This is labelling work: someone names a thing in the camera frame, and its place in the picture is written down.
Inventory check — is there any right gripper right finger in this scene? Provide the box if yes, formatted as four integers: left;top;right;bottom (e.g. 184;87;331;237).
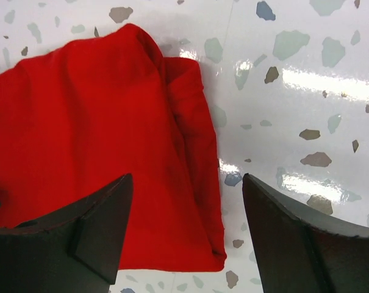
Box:
242;174;369;292

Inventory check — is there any red t shirt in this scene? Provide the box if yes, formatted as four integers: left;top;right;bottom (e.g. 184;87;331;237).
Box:
0;24;226;272

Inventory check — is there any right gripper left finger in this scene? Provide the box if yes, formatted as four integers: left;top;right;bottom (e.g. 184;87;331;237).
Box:
0;174;133;292

